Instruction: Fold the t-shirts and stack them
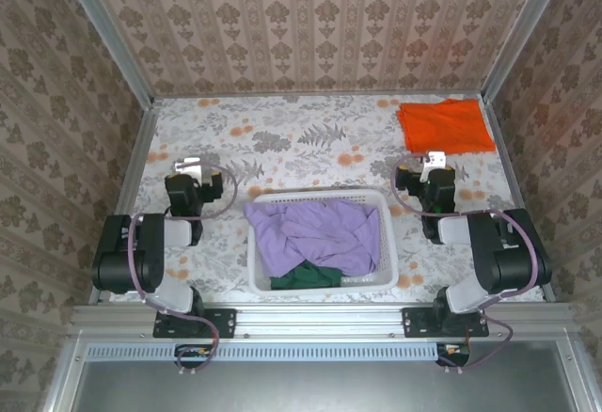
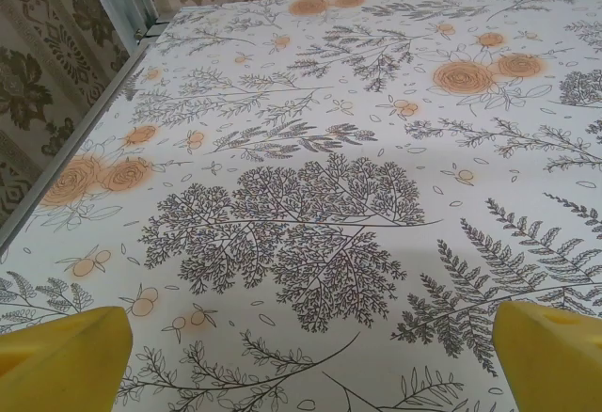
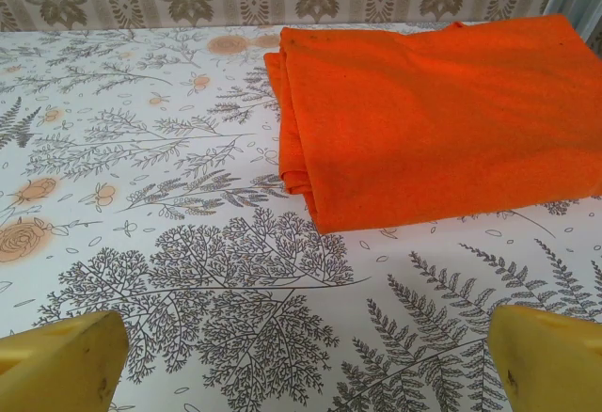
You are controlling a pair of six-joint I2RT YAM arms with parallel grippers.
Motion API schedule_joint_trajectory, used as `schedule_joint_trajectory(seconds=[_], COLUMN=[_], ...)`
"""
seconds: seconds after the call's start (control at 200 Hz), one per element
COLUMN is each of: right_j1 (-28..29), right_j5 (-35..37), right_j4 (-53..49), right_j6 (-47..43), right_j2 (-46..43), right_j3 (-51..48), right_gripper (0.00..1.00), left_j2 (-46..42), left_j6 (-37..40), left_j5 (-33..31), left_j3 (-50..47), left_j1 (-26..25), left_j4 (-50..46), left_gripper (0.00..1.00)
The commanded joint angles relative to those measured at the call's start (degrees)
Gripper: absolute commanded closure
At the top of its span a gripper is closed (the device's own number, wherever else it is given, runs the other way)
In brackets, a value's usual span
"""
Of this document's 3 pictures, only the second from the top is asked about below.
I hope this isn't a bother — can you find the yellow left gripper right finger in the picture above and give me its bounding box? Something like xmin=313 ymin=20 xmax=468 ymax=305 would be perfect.
xmin=493 ymin=300 xmax=602 ymax=412

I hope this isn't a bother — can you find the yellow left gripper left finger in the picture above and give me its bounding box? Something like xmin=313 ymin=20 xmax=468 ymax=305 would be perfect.
xmin=0 ymin=306 xmax=135 ymax=412

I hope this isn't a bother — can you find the aluminium frame rail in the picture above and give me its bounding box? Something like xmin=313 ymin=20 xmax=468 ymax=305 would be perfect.
xmin=0 ymin=25 xmax=166 ymax=248

